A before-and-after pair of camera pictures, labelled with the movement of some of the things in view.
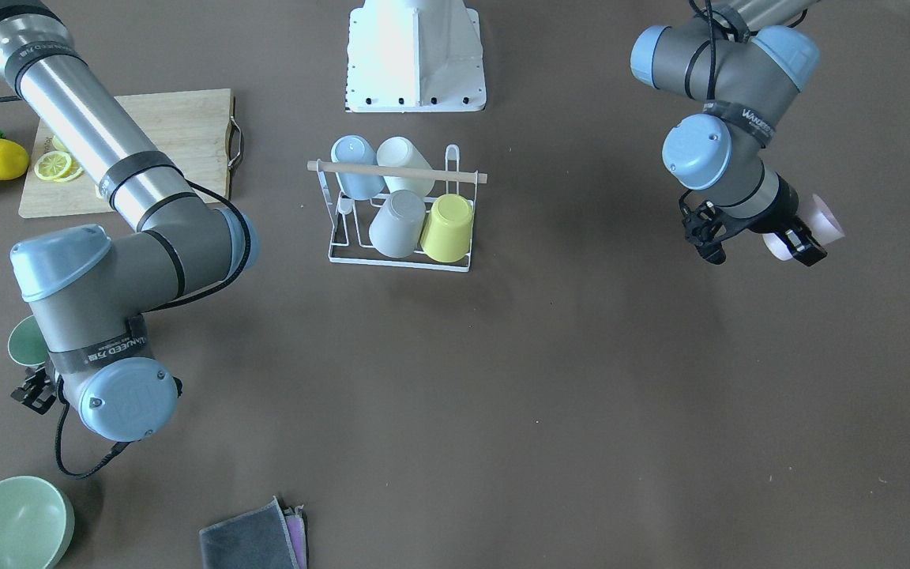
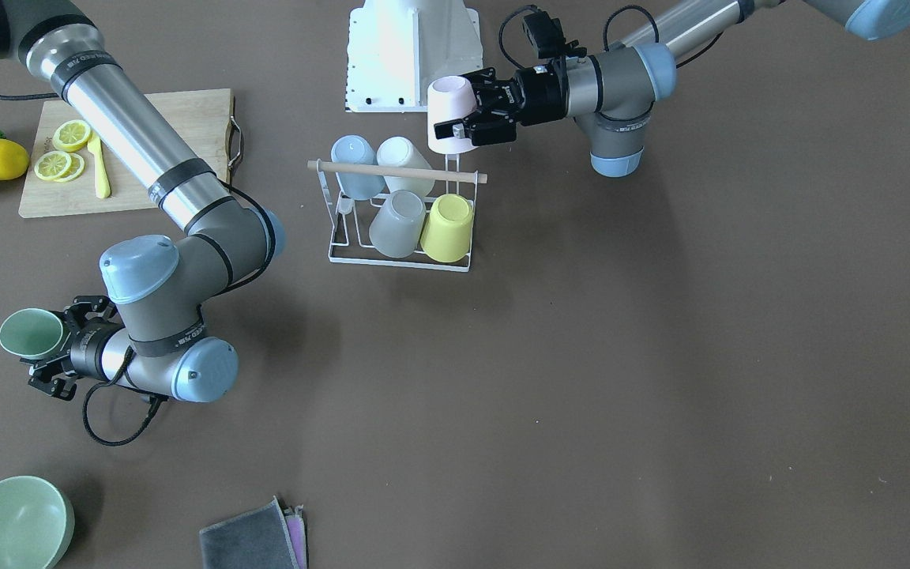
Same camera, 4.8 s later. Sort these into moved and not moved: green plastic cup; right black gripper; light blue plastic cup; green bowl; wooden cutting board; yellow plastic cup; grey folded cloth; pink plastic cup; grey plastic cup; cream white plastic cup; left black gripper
Moved: right black gripper; left black gripper; green plastic cup; pink plastic cup
Not moved: yellow plastic cup; green bowl; cream white plastic cup; wooden cutting board; grey folded cloth; grey plastic cup; light blue plastic cup
